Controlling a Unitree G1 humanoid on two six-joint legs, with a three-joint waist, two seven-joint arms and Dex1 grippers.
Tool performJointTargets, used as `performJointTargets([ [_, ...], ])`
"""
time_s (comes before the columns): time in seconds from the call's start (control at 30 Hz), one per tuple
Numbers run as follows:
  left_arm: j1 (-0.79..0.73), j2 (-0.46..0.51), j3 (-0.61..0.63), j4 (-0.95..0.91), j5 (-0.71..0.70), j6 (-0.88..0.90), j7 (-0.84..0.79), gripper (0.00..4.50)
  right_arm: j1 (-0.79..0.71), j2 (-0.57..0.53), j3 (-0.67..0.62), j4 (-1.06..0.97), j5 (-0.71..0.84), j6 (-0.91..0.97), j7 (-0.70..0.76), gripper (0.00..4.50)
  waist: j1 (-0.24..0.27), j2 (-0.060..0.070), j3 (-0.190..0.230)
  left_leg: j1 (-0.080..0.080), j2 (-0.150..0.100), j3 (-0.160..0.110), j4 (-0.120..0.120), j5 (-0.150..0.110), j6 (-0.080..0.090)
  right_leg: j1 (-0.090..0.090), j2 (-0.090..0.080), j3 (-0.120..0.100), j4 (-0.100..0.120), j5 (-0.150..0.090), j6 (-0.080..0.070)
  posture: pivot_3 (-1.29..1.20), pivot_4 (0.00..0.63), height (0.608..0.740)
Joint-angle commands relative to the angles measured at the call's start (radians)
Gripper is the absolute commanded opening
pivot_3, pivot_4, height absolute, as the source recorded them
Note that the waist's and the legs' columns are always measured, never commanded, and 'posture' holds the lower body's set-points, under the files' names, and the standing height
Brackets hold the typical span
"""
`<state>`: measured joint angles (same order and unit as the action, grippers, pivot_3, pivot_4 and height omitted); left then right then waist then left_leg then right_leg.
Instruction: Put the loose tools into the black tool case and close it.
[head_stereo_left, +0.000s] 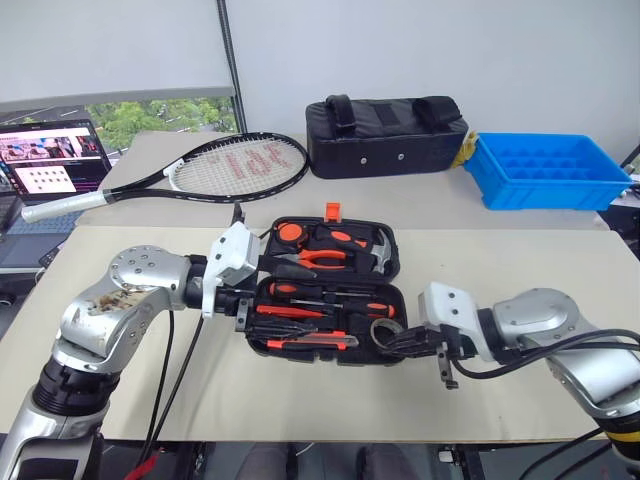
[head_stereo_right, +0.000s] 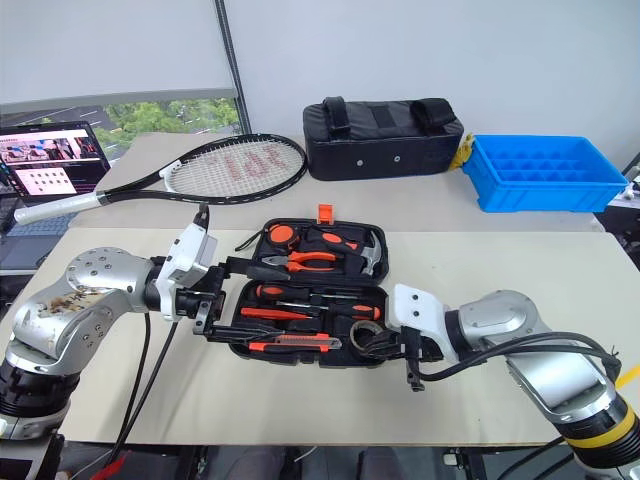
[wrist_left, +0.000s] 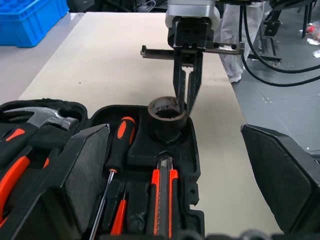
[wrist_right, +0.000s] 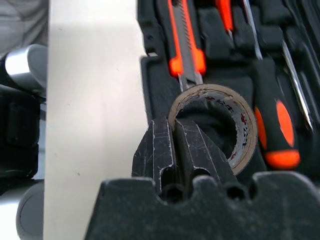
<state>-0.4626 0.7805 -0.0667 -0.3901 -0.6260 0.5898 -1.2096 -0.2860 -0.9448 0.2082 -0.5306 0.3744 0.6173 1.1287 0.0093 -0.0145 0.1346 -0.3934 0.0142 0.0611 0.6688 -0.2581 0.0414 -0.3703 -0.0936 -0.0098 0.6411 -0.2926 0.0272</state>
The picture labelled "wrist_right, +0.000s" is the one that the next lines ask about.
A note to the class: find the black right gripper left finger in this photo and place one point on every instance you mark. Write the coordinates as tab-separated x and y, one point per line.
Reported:
155	150

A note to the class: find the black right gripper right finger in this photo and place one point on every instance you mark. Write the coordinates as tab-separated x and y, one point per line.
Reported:
197	150

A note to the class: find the brown tape roll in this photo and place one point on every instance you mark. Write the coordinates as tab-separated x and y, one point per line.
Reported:
246	120

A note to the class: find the black and orange screwdriver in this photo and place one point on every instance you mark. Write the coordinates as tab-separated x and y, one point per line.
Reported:
272	112

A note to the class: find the dark green plastic tool case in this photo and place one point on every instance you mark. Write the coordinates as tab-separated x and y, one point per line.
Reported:
220	67

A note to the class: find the orange utility knife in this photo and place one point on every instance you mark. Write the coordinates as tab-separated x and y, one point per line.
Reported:
186	37

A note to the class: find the shiny metal rod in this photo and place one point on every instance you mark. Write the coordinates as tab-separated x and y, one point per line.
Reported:
297	87

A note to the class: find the silver and black robot body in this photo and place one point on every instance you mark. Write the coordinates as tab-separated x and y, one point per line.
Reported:
20	125

